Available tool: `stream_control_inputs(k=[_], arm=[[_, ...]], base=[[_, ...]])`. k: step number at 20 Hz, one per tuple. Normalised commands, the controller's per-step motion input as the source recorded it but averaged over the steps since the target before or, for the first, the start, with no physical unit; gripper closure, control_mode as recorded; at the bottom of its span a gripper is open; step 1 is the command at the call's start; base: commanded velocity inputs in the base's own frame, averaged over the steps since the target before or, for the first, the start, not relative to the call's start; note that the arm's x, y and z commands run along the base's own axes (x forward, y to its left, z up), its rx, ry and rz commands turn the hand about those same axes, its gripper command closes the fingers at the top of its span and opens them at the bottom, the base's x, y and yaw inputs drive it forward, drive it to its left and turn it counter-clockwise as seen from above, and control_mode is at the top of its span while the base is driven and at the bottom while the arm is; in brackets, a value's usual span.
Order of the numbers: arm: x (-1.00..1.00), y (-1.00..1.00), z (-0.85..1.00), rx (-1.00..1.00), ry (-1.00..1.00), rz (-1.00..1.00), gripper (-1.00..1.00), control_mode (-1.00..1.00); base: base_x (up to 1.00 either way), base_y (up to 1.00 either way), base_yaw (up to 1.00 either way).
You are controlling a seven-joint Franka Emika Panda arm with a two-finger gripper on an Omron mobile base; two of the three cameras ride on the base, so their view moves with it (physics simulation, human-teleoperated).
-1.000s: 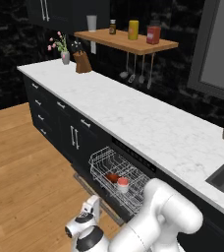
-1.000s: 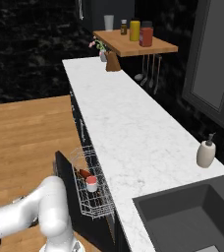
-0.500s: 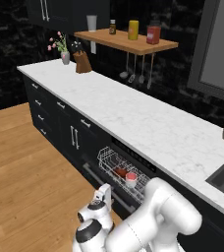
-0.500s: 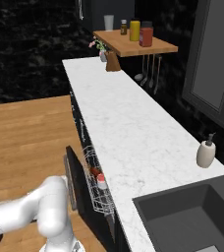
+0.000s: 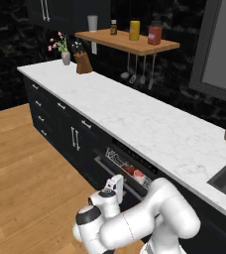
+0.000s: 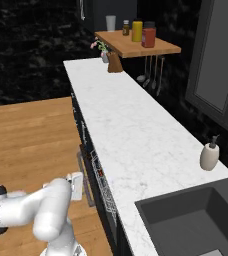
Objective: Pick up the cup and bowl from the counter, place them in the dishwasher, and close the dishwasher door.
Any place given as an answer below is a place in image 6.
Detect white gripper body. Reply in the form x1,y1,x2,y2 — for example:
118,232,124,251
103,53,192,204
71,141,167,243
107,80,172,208
70,171,84,202

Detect grey dishwasher door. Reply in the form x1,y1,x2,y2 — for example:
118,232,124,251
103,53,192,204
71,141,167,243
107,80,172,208
76,143,97,208

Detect white cup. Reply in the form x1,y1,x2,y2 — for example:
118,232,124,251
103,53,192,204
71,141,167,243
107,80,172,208
105,14,117,33

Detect dark base cupboards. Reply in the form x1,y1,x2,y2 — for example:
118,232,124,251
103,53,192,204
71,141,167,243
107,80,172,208
70,89,134,256

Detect dark grey sink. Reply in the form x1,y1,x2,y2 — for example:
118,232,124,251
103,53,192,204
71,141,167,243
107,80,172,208
134,177,228,256

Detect hanging metal spoon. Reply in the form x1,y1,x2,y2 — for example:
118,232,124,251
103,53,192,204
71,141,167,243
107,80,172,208
142,55,154,89

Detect hanging metal ladle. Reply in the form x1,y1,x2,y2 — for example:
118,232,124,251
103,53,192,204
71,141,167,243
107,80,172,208
136,55,150,84

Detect brown knife block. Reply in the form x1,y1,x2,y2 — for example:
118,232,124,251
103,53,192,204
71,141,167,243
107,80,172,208
107,51,124,74

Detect hanging metal spatula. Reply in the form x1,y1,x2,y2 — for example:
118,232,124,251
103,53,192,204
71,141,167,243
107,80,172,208
151,54,159,91

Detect hanging dark utensil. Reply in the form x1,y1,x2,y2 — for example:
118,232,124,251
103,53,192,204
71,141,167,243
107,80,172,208
155,56,166,98

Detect beige soap dispenser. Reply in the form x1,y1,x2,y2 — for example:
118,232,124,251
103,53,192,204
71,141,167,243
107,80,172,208
199,134,221,172

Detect pink flowers in vase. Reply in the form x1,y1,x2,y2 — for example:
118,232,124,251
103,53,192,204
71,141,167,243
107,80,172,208
89,36,111,64

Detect small brown bottle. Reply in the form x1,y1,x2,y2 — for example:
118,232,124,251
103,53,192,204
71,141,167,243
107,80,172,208
122,19,131,37

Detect yellow bottle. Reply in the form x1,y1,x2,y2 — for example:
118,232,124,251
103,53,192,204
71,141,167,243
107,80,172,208
131,18,144,43

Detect red jar with black lid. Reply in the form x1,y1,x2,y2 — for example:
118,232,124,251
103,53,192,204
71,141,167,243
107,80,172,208
140,20,157,49

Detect wire dishwasher rack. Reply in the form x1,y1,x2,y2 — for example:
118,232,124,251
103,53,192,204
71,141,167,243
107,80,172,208
89,149,119,218

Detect wooden wall shelf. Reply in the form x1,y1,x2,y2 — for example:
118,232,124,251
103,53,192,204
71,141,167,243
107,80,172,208
94,29,182,59

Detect grey wall cupboard door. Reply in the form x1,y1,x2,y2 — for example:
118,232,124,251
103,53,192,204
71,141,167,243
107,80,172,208
184,0,228,141

